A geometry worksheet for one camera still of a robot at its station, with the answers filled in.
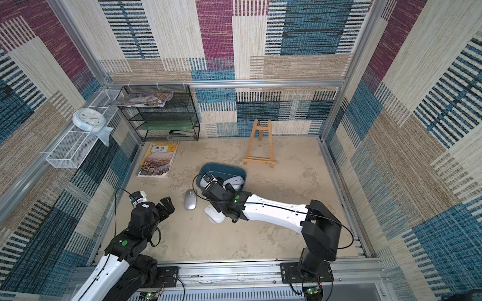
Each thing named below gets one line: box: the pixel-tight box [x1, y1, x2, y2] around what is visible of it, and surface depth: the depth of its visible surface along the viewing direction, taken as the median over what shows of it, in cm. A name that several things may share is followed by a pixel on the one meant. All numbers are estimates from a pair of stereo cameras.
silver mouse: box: [184, 188, 198, 211], surface depth 96 cm
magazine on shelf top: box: [109, 92, 174, 108], surface depth 88 cm
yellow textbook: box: [136, 141, 179, 179], surface depth 110 cm
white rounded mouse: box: [204, 204, 226, 224], surface depth 89 cm
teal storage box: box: [196, 162, 248, 192], surface depth 104 cm
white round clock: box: [72, 107, 107, 133], surface depth 76 cm
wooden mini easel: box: [241, 119, 277, 169], surface depth 106 cm
